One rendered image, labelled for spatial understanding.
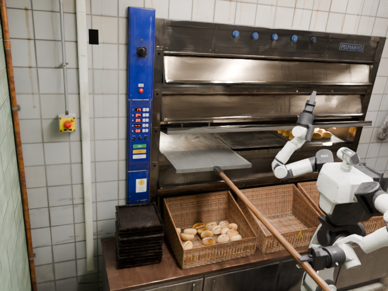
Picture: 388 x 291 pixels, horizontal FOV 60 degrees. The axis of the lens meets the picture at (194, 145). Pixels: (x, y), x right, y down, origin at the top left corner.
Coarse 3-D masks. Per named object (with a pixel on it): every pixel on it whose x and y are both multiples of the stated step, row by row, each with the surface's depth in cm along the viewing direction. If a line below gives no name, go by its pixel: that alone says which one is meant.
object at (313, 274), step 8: (224, 176) 209; (232, 184) 200; (240, 192) 191; (248, 200) 183; (256, 208) 176; (256, 216) 172; (264, 224) 165; (272, 232) 159; (280, 240) 153; (288, 248) 148; (296, 256) 143; (304, 264) 138; (312, 272) 134; (320, 280) 130; (320, 288) 129; (328, 288) 126
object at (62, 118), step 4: (60, 116) 198; (64, 116) 199; (68, 116) 200; (72, 116) 201; (60, 120) 199; (64, 120) 199; (68, 120) 200; (60, 124) 199; (72, 124) 202; (60, 128) 200; (64, 128) 201; (72, 128) 203; (76, 128) 205
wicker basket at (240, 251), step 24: (216, 192) 263; (168, 216) 240; (192, 216) 258; (216, 216) 265; (240, 216) 252; (168, 240) 243; (192, 240) 246; (216, 240) 248; (240, 240) 227; (192, 264) 219
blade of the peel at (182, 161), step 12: (168, 156) 238; (180, 156) 240; (192, 156) 242; (204, 156) 244; (216, 156) 245; (228, 156) 247; (240, 156) 247; (180, 168) 222; (192, 168) 217; (204, 168) 220; (228, 168) 227; (240, 168) 230
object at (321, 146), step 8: (304, 144) 288; (312, 144) 290; (320, 144) 292; (328, 144) 293; (336, 144) 295; (344, 144) 298; (240, 152) 262; (248, 152) 264; (256, 152) 267; (264, 152) 270; (272, 152) 273; (160, 160) 239
